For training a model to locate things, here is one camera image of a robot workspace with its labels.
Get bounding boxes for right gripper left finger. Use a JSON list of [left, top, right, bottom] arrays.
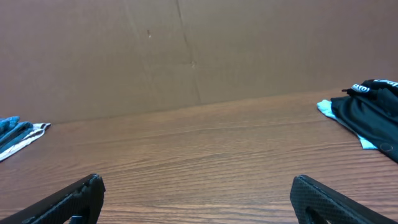
[[1, 174, 106, 224]]

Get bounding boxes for folded beige trousers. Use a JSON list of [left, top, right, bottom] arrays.
[[1, 123, 52, 162]]

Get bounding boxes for light blue garment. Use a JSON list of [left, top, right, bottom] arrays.
[[317, 100, 377, 150]]

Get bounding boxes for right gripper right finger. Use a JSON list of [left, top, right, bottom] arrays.
[[290, 175, 397, 224]]

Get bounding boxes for light blue denim jeans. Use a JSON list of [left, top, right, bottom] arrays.
[[1, 116, 33, 153]]

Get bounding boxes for black patterned garment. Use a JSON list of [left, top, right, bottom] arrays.
[[331, 79, 397, 162]]

